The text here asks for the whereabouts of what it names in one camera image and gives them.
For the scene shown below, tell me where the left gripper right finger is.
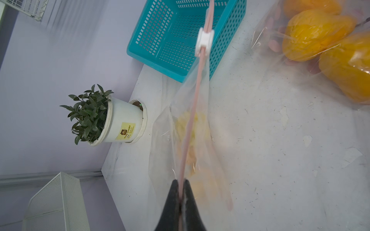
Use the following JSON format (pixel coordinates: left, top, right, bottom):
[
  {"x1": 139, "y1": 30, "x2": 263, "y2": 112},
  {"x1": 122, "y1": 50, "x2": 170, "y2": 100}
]
[{"x1": 181, "y1": 179, "x2": 207, "y2": 231}]

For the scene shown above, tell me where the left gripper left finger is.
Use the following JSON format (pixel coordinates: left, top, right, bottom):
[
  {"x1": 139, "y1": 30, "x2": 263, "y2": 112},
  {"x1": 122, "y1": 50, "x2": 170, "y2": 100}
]
[{"x1": 154, "y1": 180, "x2": 180, "y2": 231}]

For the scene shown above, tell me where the yellow pear bag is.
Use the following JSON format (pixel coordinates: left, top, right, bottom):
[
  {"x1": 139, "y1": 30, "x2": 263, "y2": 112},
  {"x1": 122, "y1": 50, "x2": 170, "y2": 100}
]
[
  {"x1": 319, "y1": 31, "x2": 370, "y2": 105},
  {"x1": 283, "y1": 0, "x2": 343, "y2": 18},
  {"x1": 282, "y1": 10, "x2": 357, "y2": 62},
  {"x1": 174, "y1": 111, "x2": 218, "y2": 204}
]

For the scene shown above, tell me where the clear zip-top bag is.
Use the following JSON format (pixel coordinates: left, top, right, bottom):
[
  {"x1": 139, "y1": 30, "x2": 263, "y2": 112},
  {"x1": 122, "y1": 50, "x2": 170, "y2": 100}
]
[
  {"x1": 251, "y1": 1, "x2": 370, "y2": 106},
  {"x1": 148, "y1": 0, "x2": 234, "y2": 231}
]

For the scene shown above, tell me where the yellow pear right bag bottom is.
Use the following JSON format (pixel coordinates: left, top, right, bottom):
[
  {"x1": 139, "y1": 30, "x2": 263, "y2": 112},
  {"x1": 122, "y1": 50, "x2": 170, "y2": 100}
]
[{"x1": 319, "y1": 31, "x2": 370, "y2": 105}]

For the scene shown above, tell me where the yellow pear right bag top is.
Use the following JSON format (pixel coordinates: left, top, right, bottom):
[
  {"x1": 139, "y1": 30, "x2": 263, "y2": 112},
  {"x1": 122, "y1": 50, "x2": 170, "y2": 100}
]
[{"x1": 283, "y1": 0, "x2": 343, "y2": 18}]

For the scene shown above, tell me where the white mesh lower shelf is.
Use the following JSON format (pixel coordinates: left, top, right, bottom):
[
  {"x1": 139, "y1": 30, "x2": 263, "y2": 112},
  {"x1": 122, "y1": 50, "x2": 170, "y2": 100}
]
[{"x1": 22, "y1": 172, "x2": 90, "y2": 231}]

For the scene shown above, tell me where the potted green plant white pot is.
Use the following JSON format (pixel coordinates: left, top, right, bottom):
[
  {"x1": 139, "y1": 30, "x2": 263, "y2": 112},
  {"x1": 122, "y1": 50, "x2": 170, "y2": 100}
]
[{"x1": 60, "y1": 84, "x2": 148, "y2": 146}]

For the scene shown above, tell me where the teal plastic basket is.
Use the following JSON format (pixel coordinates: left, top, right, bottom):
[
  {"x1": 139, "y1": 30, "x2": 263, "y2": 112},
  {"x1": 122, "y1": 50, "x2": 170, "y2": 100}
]
[{"x1": 127, "y1": 0, "x2": 247, "y2": 82}]

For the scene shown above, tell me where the white wire wall basket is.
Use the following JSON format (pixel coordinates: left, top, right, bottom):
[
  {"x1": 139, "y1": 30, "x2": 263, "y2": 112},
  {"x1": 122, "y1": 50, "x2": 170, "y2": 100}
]
[{"x1": 1, "y1": 0, "x2": 49, "y2": 22}]

